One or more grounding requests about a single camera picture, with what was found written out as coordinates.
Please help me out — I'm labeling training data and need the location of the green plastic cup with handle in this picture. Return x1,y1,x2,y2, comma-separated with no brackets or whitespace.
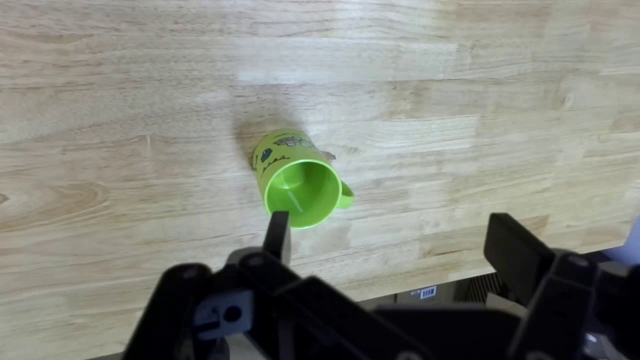
248,128,356,232

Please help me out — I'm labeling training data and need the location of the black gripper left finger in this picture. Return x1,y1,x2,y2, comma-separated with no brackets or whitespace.
122,211,427,360

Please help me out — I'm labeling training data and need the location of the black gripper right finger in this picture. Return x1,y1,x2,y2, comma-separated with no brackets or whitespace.
481,212,640,360

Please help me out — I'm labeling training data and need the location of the black mesh box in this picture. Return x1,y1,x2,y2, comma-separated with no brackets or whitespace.
451,269,511,310

